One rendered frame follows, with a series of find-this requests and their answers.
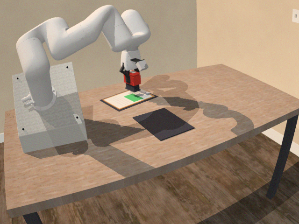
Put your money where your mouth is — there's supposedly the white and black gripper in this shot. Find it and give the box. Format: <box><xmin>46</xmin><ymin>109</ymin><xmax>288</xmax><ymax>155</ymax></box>
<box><xmin>120</xmin><ymin>49</ymin><xmax>141</xmax><ymax>83</ymax></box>

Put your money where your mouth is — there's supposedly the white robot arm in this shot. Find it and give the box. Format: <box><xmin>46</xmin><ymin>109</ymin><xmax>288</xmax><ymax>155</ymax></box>
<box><xmin>16</xmin><ymin>5</ymin><xmax>151</xmax><ymax>111</ymax></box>

